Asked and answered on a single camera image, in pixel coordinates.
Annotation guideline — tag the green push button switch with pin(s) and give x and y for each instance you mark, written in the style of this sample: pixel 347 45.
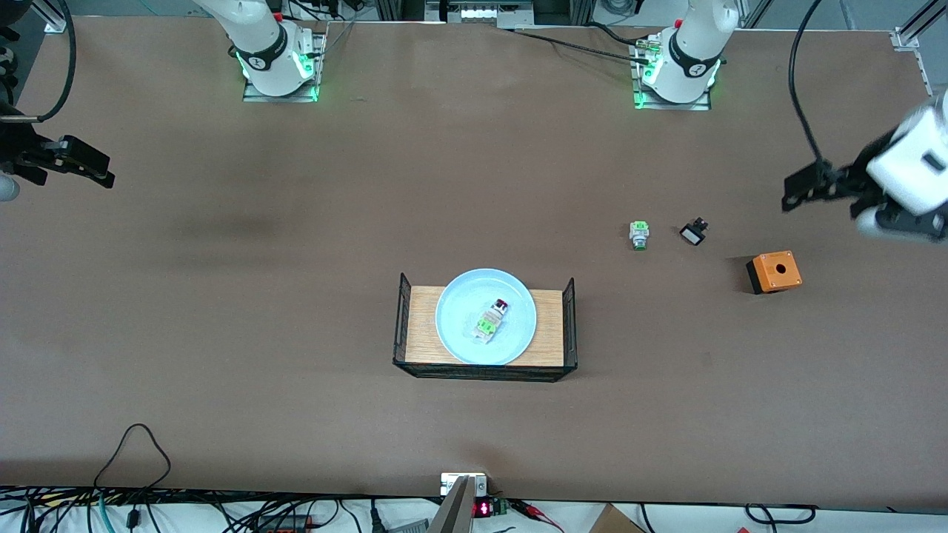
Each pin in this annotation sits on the green push button switch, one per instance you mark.
pixel 639 235

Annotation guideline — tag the black switch with white face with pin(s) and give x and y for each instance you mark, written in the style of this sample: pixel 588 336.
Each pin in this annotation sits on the black switch with white face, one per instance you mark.
pixel 693 235

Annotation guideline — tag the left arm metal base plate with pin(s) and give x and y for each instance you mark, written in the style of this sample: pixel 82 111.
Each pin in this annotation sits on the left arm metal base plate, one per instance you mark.
pixel 707 104

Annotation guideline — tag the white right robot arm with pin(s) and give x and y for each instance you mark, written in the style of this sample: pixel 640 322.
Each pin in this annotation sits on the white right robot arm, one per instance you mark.
pixel 263 44

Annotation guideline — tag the aluminium corner bracket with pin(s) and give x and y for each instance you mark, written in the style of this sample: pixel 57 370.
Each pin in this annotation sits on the aluminium corner bracket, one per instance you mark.
pixel 905 38
pixel 53 22

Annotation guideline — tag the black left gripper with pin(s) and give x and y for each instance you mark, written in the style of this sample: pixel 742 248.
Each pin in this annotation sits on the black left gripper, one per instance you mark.
pixel 849 180

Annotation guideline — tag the silver post bracket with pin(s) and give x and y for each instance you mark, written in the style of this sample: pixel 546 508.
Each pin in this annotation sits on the silver post bracket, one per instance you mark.
pixel 446 483

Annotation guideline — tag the grey camera post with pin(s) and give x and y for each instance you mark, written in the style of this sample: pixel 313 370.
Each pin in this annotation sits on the grey camera post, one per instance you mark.
pixel 453 511

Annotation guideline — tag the brown cardboard piece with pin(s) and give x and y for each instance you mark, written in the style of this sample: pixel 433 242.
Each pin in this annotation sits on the brown cardboard piece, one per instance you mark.
pixel 615 522

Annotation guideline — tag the circuit board with red display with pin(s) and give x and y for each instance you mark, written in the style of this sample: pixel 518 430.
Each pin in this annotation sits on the circuit board with red display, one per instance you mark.
pixel 489 508

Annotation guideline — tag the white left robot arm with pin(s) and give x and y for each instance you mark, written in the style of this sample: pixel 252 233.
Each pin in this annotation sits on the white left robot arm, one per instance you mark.
pixel 696 44

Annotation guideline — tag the light blue round plate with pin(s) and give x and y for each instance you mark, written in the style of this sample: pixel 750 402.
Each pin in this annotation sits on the light blue round plate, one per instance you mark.
pixel 459 326

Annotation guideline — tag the aluminium frame with white light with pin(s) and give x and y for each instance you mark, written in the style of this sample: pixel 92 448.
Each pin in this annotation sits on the aluminium frame with white light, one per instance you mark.
pixel 478 11

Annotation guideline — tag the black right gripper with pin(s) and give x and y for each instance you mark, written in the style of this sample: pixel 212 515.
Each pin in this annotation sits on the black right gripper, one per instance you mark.
pixel 16 146

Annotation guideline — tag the red push button switch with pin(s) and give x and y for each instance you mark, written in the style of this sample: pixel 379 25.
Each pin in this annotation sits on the red push button switch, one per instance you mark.
pixel 490 322

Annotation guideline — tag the orange box with black base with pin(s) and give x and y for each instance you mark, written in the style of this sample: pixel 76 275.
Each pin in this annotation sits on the orange box with black base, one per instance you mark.
pixel 778 271

